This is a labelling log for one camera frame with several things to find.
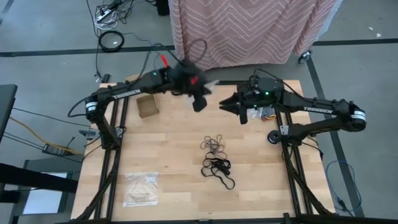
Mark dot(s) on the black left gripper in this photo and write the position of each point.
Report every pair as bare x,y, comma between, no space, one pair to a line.
186,77

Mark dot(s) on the round black-rimmed lens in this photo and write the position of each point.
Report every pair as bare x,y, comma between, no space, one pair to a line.
111,42

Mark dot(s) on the stack of clear plastic bags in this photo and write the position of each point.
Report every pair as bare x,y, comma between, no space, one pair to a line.
141,189

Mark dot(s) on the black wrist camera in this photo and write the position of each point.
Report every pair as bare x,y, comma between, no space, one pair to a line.
243,116
199,104

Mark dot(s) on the flat cardboard sheet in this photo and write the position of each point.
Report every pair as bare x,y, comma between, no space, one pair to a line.
133,78

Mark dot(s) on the black metal cart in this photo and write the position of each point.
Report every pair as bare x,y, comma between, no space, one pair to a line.
31,180

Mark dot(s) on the black power adapter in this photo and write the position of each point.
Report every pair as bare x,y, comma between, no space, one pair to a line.
54,150

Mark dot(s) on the grey metal bracket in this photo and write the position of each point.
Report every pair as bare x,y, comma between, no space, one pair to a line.
87,133

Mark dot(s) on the black rubber bands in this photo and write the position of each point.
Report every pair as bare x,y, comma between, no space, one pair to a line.
217,165

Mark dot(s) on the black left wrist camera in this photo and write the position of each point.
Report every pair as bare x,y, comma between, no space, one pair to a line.
199,104

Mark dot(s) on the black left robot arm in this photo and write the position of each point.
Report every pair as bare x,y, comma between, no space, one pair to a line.
124,93

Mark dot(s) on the black desk corner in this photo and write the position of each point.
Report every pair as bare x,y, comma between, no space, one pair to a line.
6,109

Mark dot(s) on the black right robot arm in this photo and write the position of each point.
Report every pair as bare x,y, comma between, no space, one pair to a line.
320,109

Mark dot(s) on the white power strip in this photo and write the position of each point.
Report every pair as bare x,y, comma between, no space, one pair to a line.
103,14

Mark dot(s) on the small black clamp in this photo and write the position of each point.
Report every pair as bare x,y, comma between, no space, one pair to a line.
105,77

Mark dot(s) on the pink chevron cloth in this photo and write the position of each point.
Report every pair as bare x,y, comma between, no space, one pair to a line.
242,31

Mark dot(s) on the small open cardboard box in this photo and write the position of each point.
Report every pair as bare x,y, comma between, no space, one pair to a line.
147,105

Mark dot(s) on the black tape roll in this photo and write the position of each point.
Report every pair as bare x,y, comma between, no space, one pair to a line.
271,140

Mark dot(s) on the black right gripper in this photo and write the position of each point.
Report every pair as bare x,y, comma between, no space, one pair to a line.
264,90

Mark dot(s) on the black aluminium table frame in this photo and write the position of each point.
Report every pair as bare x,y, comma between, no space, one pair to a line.
224,82

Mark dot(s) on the black box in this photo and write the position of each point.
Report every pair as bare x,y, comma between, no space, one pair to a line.
162,7

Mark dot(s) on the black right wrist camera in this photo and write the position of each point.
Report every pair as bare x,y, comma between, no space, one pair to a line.
243,116

